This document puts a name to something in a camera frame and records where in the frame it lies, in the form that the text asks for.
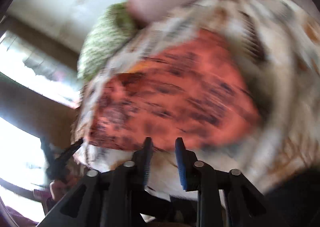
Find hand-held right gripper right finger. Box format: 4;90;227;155
175;137;267;227

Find green checkered pillow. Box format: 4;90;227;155
77;3;138;81

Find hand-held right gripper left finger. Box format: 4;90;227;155
46;137;153;227

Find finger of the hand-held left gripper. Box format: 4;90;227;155
59;138;84;165

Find stained glass window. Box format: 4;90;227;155
0;29;83;110

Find orange floral blouse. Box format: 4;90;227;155
84;29;263;152

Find leaf print blanket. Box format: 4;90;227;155
72;0;320;197

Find person's left hand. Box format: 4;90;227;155
49;177;73;201

